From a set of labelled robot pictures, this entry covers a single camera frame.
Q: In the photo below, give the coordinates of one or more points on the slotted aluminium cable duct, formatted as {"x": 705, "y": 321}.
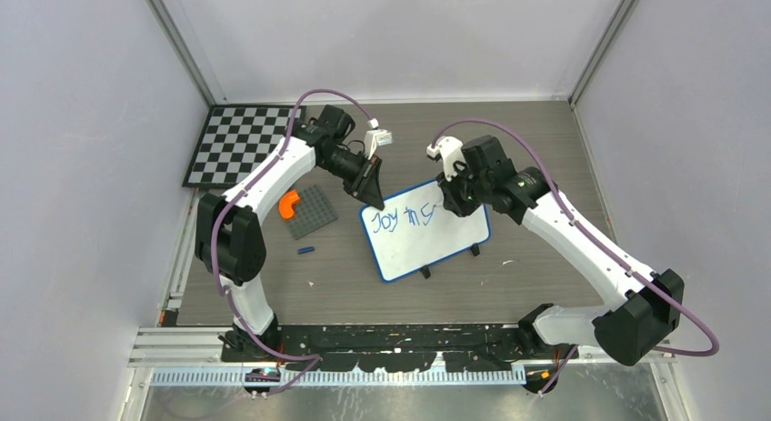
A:
{"x": 272, "y": 376}

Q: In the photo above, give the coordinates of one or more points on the black white checkerboard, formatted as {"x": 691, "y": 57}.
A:
{"x": 234, "y": 140}

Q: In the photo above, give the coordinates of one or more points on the blue framed whiteboard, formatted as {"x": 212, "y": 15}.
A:
{"x": 414, "y": 230}

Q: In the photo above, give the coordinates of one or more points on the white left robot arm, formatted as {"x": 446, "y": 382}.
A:
{"x": 229, "y": 237}

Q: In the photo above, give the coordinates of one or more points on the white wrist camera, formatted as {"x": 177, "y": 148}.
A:
{"x": 375, "y": 137}
{"x": 447, "y": 150}

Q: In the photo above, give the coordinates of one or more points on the grey studded baseplate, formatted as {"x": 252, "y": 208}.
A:
{"x": 312, "y": 212}

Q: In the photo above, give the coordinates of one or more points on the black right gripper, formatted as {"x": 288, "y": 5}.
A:
{"x": 453, "y": 200}

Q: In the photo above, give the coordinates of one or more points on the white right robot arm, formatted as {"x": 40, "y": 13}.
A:
{"x": 632, "y": 318}

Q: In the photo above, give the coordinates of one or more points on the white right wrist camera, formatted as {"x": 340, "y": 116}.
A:
{"x": 447, "y": 150}

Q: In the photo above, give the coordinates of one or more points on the orange curved block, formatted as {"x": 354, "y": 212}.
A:
{"x": 287, "y": 204}

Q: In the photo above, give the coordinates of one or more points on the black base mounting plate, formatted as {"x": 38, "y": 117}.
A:
{"x": 394, "y": 348}

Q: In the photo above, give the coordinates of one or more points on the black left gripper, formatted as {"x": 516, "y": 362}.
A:
{"x": 366, "y": 185}

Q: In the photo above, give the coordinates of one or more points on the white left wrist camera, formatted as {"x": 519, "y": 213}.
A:
{"x": 375, "y": 137}

